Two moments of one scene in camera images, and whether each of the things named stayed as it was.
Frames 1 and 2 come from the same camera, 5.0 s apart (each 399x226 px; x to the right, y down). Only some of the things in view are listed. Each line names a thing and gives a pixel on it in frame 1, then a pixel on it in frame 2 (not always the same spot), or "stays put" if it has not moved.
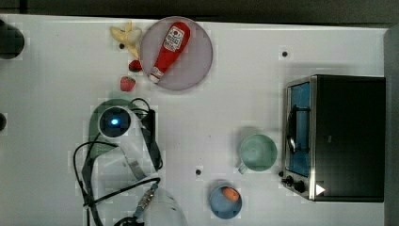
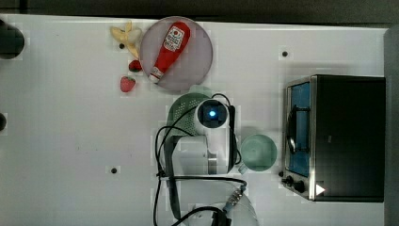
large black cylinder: [11, 41] stays put
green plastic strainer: [99, 145] to [181, 117]
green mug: [258, 153] stays put
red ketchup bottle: [176, 40] stays put
